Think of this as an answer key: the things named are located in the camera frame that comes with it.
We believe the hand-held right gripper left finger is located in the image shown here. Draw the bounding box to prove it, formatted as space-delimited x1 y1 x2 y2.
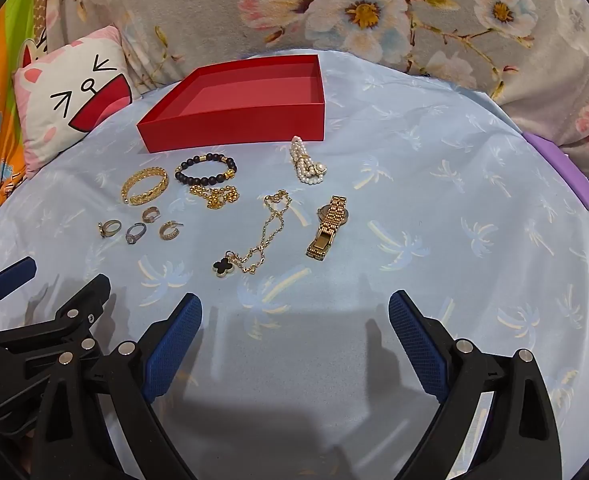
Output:
27 292 204 480

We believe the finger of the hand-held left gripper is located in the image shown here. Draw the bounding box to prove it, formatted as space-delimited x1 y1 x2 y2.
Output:
0 257 37 307
0 274 112 343

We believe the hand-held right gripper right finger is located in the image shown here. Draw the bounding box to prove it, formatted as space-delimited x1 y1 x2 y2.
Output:
389 289 564 480

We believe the gold hoop earring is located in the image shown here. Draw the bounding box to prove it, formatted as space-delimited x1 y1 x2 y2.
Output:
158 221 185 242

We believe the gold bangle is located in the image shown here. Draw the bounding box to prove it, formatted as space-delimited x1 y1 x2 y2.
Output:
121 166 168 206

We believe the small gold chain bracelet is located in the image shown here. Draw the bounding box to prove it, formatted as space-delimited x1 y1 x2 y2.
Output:
190 185 240 211

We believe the black bead bracelet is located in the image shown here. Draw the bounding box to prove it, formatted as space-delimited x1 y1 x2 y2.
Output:
174 152 238 186

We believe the pearl bracelet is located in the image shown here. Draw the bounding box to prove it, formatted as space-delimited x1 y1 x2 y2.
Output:
289 136 328 186

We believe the red cardboard box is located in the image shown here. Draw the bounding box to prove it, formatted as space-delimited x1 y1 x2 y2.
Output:
136 54 327 153

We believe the gold wristwatch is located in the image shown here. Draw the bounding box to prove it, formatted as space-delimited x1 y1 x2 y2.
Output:
307 195 350 262

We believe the cartoon face pillow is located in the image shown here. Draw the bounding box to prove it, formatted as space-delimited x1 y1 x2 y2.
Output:
14 25 135 178

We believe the purple mat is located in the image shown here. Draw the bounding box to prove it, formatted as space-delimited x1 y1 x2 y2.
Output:
525 132 589 209

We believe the grey floral blanket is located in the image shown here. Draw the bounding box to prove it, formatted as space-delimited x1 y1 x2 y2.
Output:
44 0 589 196

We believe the black clover pendant necklace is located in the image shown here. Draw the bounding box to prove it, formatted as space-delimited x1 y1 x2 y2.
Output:
211 190 293 279

